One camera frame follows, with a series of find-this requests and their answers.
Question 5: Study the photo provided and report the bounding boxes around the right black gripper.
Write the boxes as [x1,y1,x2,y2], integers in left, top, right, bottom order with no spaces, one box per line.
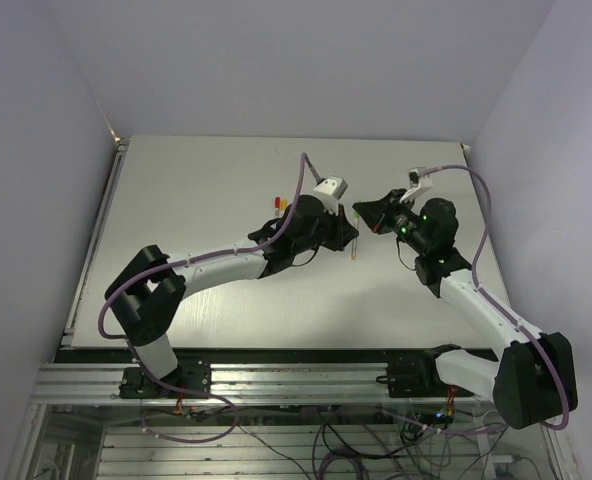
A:
[353,190,428,255]

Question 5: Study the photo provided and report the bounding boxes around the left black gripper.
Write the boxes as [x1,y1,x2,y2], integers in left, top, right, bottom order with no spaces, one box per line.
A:
[293,198,358,254]

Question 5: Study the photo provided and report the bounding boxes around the orange marker pen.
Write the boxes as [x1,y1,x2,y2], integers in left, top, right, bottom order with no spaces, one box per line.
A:
[351,211,360,261]

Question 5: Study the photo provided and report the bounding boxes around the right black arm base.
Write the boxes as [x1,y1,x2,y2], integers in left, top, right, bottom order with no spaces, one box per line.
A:
[375,344,460,398]

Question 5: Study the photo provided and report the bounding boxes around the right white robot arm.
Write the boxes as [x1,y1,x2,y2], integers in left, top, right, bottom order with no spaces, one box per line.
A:
[353,189,578,429]

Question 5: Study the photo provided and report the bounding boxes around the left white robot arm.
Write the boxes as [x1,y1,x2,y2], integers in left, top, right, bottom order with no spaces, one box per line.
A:
[100,195,359,397]

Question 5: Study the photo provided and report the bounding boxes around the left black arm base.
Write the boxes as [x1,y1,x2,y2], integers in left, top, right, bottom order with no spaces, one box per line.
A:
[119,360,212,400]

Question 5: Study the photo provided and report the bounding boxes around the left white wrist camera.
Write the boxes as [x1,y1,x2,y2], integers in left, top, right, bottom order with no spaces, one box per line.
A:
[313,176,348,215]

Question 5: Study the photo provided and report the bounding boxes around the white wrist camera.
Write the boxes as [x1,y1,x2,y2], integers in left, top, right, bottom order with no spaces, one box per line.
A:
[399,167,433,204]
[313,176,348,215]

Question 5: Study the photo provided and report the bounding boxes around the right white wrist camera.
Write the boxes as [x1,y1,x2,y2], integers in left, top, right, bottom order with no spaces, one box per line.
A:
[399,167,433,204]

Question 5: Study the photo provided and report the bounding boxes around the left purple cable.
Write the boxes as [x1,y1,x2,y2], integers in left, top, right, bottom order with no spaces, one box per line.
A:
[98,151,327,342]

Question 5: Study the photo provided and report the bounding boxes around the purple cable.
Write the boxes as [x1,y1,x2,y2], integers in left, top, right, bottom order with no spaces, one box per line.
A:
[98,151,327,342]
[420,164,579,430]

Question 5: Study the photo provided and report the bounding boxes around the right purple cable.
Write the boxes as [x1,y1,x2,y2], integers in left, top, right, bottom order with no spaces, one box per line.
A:
[420,164,579,430]

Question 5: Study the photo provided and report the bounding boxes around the loose cables under table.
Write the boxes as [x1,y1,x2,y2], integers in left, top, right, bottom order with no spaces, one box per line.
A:
[140,394,527,480]

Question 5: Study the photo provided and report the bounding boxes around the aluminium frame rail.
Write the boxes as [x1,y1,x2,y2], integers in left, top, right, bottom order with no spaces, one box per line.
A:
[30,361,562,404]

